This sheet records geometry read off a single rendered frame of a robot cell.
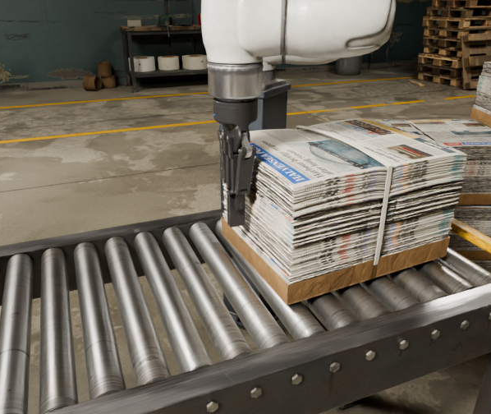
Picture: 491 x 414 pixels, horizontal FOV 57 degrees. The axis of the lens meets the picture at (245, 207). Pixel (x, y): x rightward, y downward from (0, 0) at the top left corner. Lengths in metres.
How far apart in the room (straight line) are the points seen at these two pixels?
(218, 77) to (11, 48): 7.16
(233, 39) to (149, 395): 0.52
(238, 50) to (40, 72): 7.19
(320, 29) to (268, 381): 0.51
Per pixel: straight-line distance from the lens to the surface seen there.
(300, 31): 0.70
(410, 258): 0.93
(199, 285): 0.85
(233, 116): 0.74
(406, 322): 0.81
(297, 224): 0.72
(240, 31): 0.71
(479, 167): 1.78
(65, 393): 0.70
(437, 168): 0.87
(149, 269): 0.92
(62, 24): 7.79
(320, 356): 0.71
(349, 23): 0.71
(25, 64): 7.84
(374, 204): 0.81
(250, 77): 0.73
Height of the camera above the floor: 1.28
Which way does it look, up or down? 25 degrees down
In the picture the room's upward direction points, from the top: straight up
